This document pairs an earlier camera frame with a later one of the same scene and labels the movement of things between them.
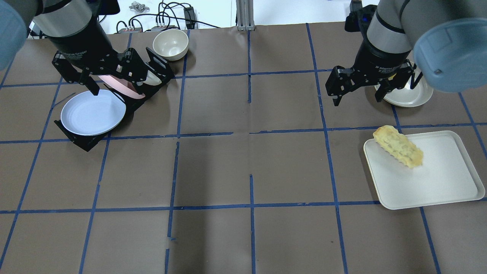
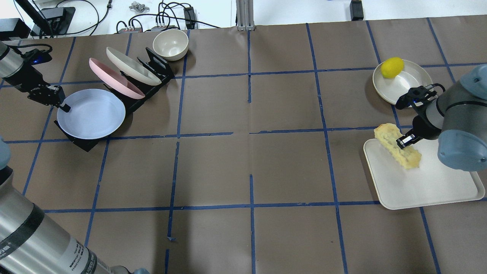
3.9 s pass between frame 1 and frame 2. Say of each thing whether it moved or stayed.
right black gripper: moved
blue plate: stayed
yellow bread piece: stayed
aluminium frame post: stayed
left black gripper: moved
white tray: stayed
